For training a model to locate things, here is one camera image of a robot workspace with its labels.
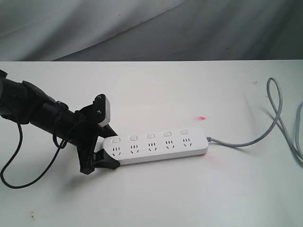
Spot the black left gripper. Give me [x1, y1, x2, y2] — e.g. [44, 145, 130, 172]
[71, 104, 120, 175]

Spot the white five-outlet power strip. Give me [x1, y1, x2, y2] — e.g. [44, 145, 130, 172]
[102, 127, 208, 166]

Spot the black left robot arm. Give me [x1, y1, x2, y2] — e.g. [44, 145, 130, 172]
[0, 71, 120, 175]

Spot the grey backdrop cloth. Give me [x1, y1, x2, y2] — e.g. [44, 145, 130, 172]
[0, 0, 303, 61]

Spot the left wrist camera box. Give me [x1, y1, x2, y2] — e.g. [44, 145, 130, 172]
[93, 94, 110, 127]

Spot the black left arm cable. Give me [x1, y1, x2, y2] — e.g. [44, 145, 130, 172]
[0, 101, 81, 189]

